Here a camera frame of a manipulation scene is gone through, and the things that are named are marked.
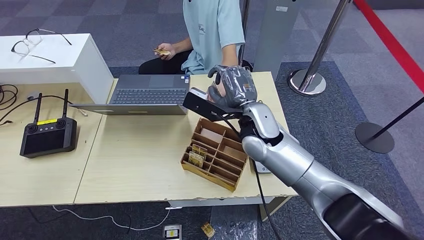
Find white cable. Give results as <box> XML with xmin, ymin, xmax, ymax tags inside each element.
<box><xmin>52</xmin><ymin>204</ymin><xmax>183</xmax><ymax>232</ymax></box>

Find grey laptop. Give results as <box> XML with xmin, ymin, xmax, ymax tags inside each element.
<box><xmin>68</xmin><ymin>73</ymin><xmax>191</xmax><ymax>116</ymax></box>

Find golden hotel key card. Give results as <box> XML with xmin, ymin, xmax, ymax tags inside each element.
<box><xmin>191</xmin><ymin>143</ymin><xmax>209</xmax><ymax>159</ymax></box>
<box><xmin>200</xmin><ymin>221</ymin><xmax>217</xmax><ymax>239</ymax></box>
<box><xmin>187</xmin><ymin>151</ymin><xmax>205</xmax><ymax>169</ymax></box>

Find white card reader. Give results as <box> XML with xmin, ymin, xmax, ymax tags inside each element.
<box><xmin>252</xmin><ymin>160</ymin><xmax>273</xmax><ymax>175</ymax></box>

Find person's left hand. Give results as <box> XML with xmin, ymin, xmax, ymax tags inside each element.
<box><xmin>207</xmin><ymin>79</ymin><xmax>228</xmax><ymax>100</ymax></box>

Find wooden card organizer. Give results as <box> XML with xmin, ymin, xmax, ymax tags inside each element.
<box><xmin>180</xmin><ymin>117</ymin><xmax>250</xmax><ymax>193</ymax></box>

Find black stanchion post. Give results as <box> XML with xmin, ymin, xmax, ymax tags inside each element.
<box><xmin>355</xmin><ymin>96</ymin><xmax>424</xmax><ymax>154</ymax></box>

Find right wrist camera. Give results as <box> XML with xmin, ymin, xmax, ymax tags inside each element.
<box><xmin>182</xmin><ymin>87</ymin><xmax>245</xmax><ymax>123</ymax></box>

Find steel floor socket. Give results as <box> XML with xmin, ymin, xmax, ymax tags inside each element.
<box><xmin>162</xmin><ymin>224</ymin><xmax>183</xmax><ymax>240</ymax></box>

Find black remote controller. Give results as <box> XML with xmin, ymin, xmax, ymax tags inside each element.
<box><xmin>19</xmin><ymin>88</ymin><xmax>78</xmax><ymax>159</ymax></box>

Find person's right hand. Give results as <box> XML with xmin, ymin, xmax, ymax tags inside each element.
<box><xmin>155</xmin><ymin>42</ymin><xmax>179</xmax><ymax>61</ymax></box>

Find black cable with plug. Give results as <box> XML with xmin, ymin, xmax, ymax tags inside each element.
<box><xmin>0</xmin><ymin>94</ymin><xmax>73</xmax><ymax>127</ymax></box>

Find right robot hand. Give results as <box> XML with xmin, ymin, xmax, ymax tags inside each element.
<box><xmin>206</xmin><ymin>64</ymin><xmax>259</xmax><ymax>109</ymax></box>

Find black cable coil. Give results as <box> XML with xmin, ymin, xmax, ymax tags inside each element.
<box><xmin>0</xmin><ymin>84</ymin><xmax>19</xmax><ymax>112</ymax></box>

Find white box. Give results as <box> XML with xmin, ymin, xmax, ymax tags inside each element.
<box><xmin>0</xmin><ymin>32</ymin><xmax>115</xmax><ymax>104</ymax></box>

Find black rimmed eyeglasses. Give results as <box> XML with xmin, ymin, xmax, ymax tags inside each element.
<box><xmin>10</xmin><ymin>27</ymin><xmax>73</xmax><ymax>64</ymax></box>

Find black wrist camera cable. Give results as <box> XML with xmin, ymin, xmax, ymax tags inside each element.
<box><xmin>216</xmin><ymin>114</ymin><xmax>282</xmax><ymax>240</ymax></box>

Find person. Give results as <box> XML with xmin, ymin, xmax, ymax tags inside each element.
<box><xmin>138</xmin><ymin>0</ymin><xmax>254</xmax><ymax>100</ymax></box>

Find red barrier belt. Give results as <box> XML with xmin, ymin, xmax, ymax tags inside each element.
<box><xmin>353</xmin><ymin>0</ymin><xmax>424</xmax><ymax>94</ymax></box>

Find chrome stanchion post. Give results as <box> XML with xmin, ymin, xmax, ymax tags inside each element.
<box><xmin>288</xmin><ymin>0</ymin><xmax>352</xmax><ymax>97</ymax></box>

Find grey kiosk panel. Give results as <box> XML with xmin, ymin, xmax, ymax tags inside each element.
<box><xmin>245</xmin><ymin>0</ymin><xmax>304</xmax><ymax>80</ymax></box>

